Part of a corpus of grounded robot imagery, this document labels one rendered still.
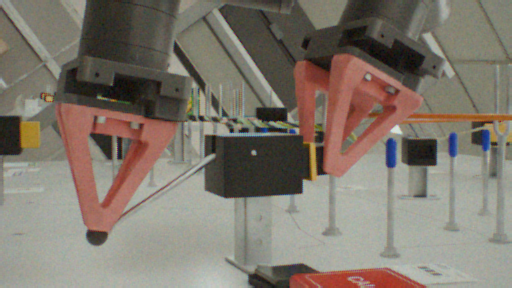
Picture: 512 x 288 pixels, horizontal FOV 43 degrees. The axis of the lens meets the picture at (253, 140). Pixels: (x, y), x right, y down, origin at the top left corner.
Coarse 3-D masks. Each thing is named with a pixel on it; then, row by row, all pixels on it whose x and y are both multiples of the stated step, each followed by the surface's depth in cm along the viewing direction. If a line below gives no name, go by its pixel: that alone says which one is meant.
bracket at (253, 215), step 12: (240, 204) 44; (252, 204) 44; (264, 204) 44; (240, 216) 44; (252, 216) 44; (264, 216) 44; (240, 228) 44; (252, 228) 44; (264, 228) 44; (240, 240) 44; (252, 240) 44; (264, 240) 44; (240, 252) 44; (252, 252) 44; (264, 252) 44; (240, 264) 44; (252, 264) 44; (264, 264) 43
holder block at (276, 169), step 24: (216, 144) 43; (240, 144) 42; (264, 144) 42; (288, 144) 43; (216, 168) 43; (240, 168) 42; (264, 168) 43; (288, 168) 43; (216, 192) 43; (240, 192) 42; (264, 192) 43; (288, 192) 43
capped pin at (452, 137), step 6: (450, 138) 57; (456, 138) 57; (450, 144) 57; (456, 144) 57; (450, 150) 57; (456, 150) 57; (450, 156) 57; (450, 162) 58; (450, 168) 58; (450, 174) 58; (450, 180) 58; (450, 186) 58; (450, 192) 58; (450, 198) 58; (450, 204) 58; (450, 210) 58; (450, 216) 58; (450, 222) 58; (444, 228) 58; (450, 228) 58; (456, 228) 58
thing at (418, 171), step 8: (408, 144) 75; (416, 144) 75; (424, 144) 75; (432, 144) 75; (408, 152) 75; (416, 152) 77; (424, 152) 77; (432, 152) 76; (408, 160) 75; (416, 160) 75; (424, 160) 75; (432, 160) 75; (416, 168) 78; (424, 168) 78; (416, 176) 78; (424, 176) 78; (416, 184) 78; (424, 184) 78; (416, 192) 78; (424, 192) 78
